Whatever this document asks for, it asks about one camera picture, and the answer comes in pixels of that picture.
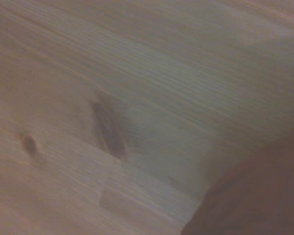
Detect rust red shorts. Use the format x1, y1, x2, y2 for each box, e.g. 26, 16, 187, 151
181, 133, 294, 235

